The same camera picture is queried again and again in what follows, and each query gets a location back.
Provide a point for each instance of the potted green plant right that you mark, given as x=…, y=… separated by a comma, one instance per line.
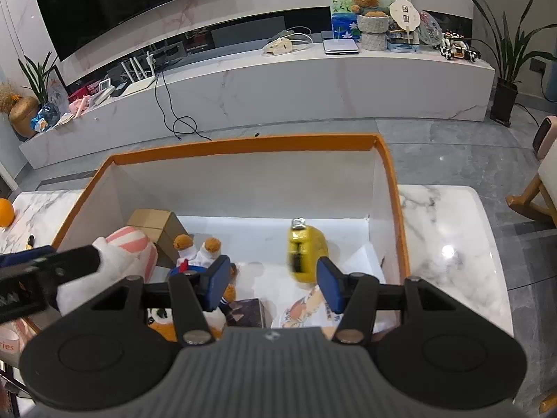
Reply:
x=511, y=53

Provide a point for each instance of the brown teddy bear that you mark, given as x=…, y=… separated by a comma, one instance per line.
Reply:
x=368, y=8

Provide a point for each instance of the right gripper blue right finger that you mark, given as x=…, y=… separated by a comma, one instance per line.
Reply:
x=333, y=284

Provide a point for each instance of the potted green plant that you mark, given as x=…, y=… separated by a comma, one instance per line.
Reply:
x=511, y=53
x=37, y=73

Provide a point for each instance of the white power strip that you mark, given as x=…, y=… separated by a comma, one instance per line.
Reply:
x=277, y=47

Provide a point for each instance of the gold round vase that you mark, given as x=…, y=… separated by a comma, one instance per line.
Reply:
x=21, y=114

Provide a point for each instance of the white wifi router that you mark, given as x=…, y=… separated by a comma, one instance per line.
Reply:
x=139, y=79

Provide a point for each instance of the gold brown gift box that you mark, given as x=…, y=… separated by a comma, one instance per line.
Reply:
x=161, y=227

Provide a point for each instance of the white burn calories box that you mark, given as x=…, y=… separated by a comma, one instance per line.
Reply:
x=14, y=336

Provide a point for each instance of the illustrated dark card box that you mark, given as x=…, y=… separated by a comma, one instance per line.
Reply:
x=246, y=313

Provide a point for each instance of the sailor bear plush toy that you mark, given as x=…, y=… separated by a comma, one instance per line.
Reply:
x=173, y=307

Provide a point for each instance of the yellow tape measure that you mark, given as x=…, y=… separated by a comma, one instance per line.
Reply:
x=306, y=245

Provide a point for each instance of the pink small heater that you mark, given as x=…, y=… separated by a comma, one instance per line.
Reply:
x=545, y=136

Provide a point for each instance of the potted green plant left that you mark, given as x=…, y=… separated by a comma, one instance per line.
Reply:
x=37, y=73

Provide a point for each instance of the wooden chair white cushion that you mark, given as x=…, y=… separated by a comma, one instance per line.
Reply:
x=538, y=200

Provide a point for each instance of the white marble tv console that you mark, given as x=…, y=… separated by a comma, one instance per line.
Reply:
x=252, y=89

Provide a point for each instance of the large orange storage box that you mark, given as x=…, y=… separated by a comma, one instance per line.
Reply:
x=246, y=193

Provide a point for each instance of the green blue painted picture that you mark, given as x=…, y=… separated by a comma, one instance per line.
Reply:
x=344, y=22

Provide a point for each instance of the whole orange fruit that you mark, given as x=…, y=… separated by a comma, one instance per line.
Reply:
x=7, y=213

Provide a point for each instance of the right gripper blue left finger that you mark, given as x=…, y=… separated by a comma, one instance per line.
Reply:
x=214, y=282

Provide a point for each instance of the round white paper fan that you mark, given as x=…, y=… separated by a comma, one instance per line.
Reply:
x=405, y=22

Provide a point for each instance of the black white toy car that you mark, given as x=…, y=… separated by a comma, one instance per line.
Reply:
x=454, y=47

